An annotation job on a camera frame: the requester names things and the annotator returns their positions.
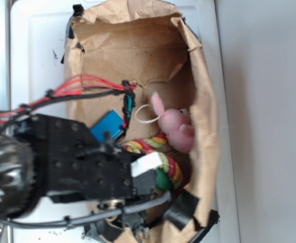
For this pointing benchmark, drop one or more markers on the multicolour twisted rope toy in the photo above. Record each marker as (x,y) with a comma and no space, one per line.
(169,165)

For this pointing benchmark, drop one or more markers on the blue rectangular block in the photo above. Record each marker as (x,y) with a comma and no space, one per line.
(111,122)

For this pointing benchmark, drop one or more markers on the brown paper bag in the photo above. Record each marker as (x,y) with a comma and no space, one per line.
(148,42)

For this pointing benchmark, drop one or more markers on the green wooden wedge block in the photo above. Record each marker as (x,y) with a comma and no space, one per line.
(163,182)

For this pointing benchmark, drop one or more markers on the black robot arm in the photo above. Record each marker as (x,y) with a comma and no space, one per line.
(61,159)

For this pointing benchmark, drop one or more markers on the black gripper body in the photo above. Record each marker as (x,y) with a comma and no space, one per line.
(112,227)

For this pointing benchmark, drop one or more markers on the pink plush bunny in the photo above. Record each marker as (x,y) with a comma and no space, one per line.
(176,124)

